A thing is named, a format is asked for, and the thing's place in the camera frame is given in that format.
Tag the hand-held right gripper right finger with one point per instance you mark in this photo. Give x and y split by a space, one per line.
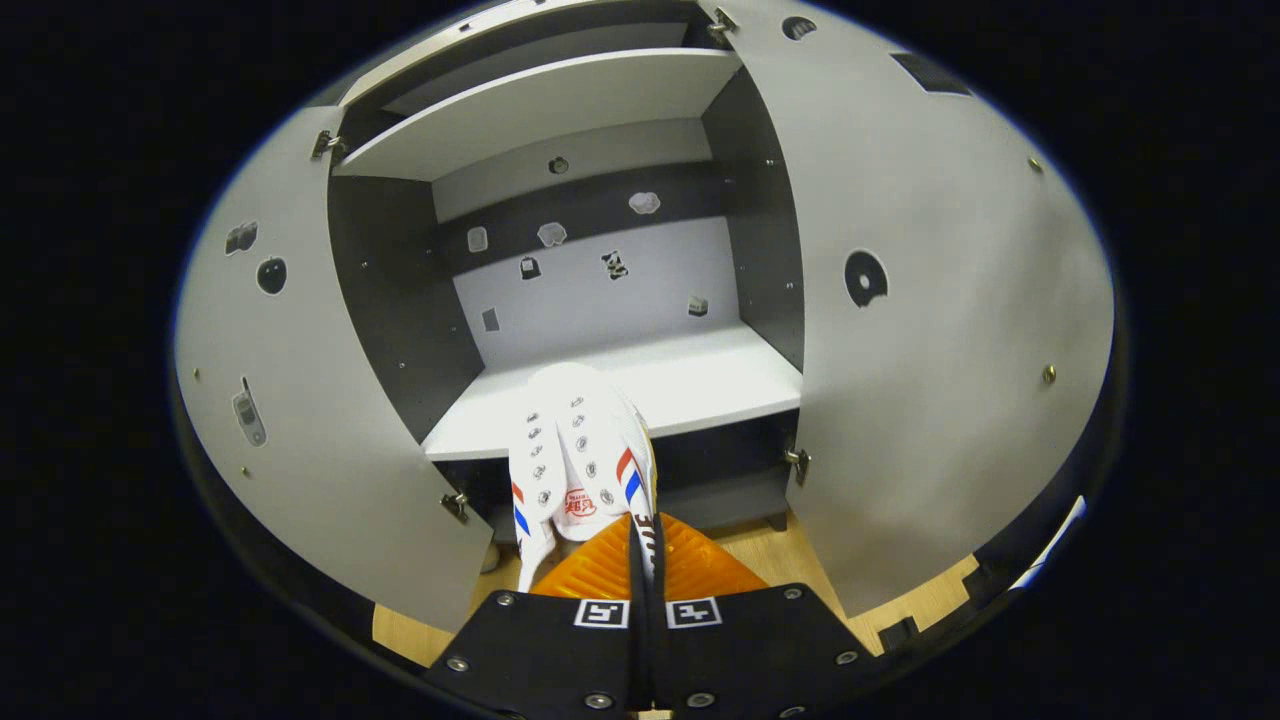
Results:
750 650

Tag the white striped canvas shoe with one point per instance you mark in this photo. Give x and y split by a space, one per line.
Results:
575 430

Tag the grey cabinet door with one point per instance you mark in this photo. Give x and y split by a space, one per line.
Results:
950 400
320 450

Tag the grey shoe cabinet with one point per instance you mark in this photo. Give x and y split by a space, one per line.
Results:
700 370

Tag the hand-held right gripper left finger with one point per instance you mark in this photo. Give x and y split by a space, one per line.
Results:
545 650

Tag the small black block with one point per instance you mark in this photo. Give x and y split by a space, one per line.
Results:
897 633

